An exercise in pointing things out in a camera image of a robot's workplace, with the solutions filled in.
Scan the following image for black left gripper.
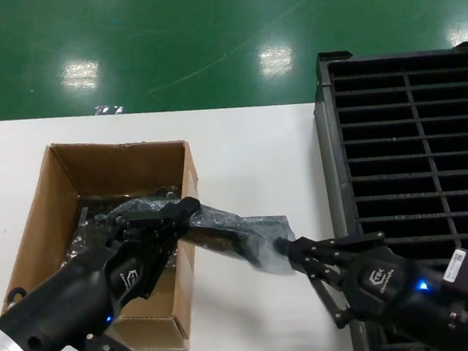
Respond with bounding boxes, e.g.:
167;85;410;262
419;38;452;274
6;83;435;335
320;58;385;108
0;196;215;351

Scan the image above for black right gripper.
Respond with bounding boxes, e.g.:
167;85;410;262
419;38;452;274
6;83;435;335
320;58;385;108
275;221;468;351

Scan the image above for silver antistatic bag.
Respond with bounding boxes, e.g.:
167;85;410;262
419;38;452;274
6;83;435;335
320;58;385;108
106;184;302;296

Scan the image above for bagged graphics cards pile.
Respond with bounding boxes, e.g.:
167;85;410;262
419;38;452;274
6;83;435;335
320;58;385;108
55;184;188;280

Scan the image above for brown cardboard box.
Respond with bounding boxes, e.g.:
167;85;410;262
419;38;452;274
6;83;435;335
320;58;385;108
0;130;215;351

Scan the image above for black slotted container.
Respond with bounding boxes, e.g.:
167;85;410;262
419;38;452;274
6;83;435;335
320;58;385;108
308;39;468;351

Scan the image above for crumpled foil scrap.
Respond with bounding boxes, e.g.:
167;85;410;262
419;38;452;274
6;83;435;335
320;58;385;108
94;103;125;116

